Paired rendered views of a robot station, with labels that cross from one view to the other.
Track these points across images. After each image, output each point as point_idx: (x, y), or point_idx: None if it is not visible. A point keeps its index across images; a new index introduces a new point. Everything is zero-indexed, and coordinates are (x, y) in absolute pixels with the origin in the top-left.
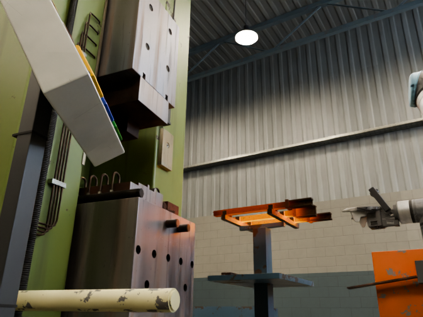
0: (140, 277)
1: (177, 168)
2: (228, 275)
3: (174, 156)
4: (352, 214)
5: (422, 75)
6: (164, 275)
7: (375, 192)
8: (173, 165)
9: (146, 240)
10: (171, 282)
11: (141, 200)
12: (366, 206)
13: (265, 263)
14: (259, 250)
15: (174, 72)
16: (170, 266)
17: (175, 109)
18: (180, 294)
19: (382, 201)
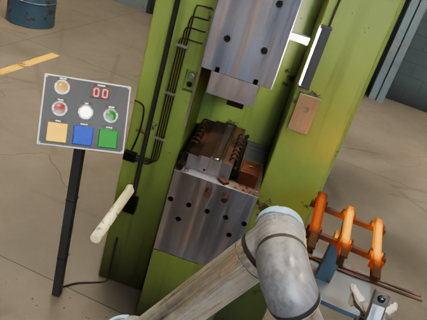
0: (171, 213)
1: (328, 130)
2: None
3: (325, 117)
4: (349, 295)
5: (260, 218)
6: (200, 220)
7: (372, 297)
8: (320, 126)
9: (180, 195)
10: (209, 226)
11: (177, 172)
12: (354, 300)
13: (320, 266)
14: (326, 251)
15: (277, 51)
16: (210, 217)
17: (343, 65)
18: (221, 236)
19: (366, 312)
